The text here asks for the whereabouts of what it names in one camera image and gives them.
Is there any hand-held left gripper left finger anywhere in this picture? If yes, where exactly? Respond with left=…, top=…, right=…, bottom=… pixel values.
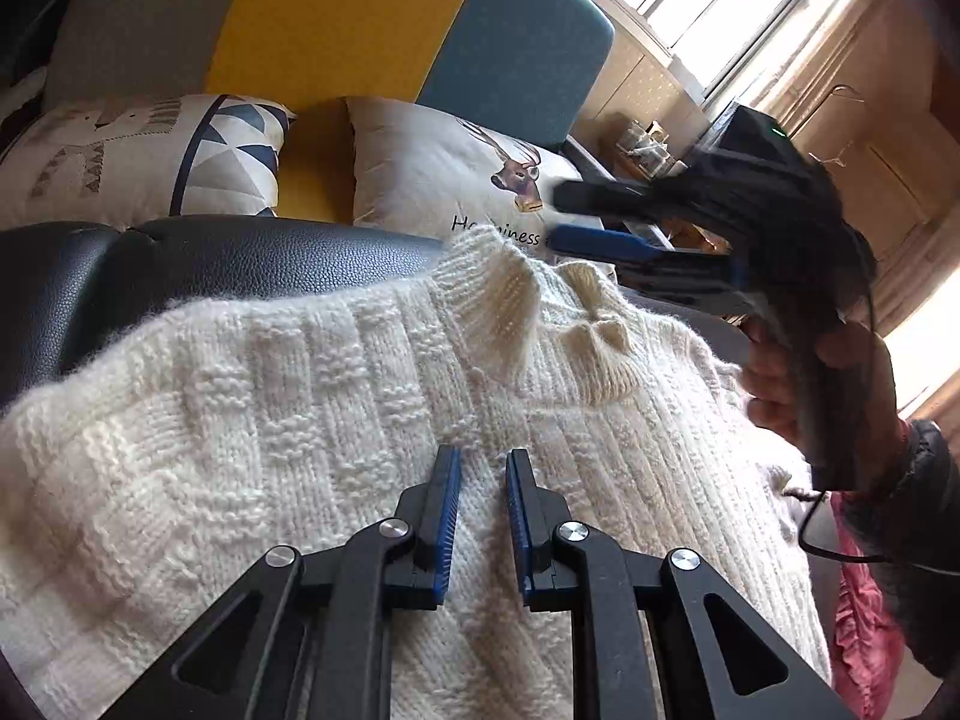
left=101, top=444, right=462, bottom=720

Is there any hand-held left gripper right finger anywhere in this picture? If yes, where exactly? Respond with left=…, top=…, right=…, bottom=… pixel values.
left=505, top=448, right=860, bottom=720

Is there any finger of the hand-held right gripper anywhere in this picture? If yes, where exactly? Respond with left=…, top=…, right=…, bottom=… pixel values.
left=549, top=223, right=751, bottom=312
left=551, top=177, right=680, bottom=226

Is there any cream knitted sweater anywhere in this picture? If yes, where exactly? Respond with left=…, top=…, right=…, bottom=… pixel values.
left=0, top=229, right=833, bottom=720

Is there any person's right forearm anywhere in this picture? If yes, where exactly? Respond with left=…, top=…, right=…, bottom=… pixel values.
left=838, top=418, right=960, bottom=680

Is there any person's right hand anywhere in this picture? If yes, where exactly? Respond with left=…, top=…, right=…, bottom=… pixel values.
left=739, top=313, right=912, bottom=502

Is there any row of glass jars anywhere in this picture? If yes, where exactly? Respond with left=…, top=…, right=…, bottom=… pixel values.
left=611, top=116, right=691, bottom=177

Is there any wooden side table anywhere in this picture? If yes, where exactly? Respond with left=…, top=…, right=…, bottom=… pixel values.
left=592, top=142, right=725, bottom=252

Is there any deer print pillow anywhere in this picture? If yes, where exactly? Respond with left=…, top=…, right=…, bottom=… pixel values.
left=343, top=96, right=623, bottom=260

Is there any beige curtain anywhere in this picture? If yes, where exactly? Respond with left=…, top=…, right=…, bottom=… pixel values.
left=750, top=0, right=950, bottom=166

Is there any small bright window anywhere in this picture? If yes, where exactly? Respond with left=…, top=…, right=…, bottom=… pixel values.
left=885, top=292, right=960, bottom=421

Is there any yellow blue grey sofa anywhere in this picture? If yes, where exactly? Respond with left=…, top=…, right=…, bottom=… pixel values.
left=41, top=0, right=668, bottom=248

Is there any pink ruffled bedding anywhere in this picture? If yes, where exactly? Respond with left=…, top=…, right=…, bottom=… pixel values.
left=829, top=516, right=910, bottom=700

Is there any black leather table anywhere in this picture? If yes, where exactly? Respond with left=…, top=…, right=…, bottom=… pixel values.
left=0, top=216, right=751, bottom=410

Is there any triangle print pillow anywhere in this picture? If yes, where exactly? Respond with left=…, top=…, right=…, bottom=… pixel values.
left=0, top=94, right=297, bottom=231

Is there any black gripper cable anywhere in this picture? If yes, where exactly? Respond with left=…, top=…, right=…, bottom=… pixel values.
left=795, top=270, right=960, bottom=572

